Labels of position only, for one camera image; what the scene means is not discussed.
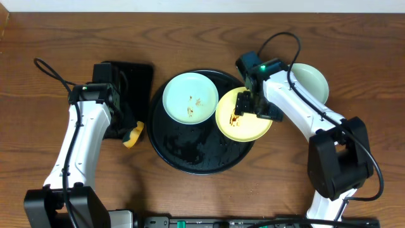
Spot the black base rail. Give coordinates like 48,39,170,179
108,210,380,228

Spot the black cable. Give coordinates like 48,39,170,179
256,32,385,222
33,57,83,228

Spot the left black cable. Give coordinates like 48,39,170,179
33,57,83,228

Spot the right black cable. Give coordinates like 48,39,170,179
256,32,385,222

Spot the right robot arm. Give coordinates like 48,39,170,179
235,51,374,222

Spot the yellow plate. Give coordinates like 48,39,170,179
215,87,273,142

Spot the green and yellow sponge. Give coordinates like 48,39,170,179
122,121,144,148

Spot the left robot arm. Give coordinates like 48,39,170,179
23,58,137,227

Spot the black rectangular tray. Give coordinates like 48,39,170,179
92,61,154,123

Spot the light blue plate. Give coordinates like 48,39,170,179
162,72,219,125
292,63,329,104

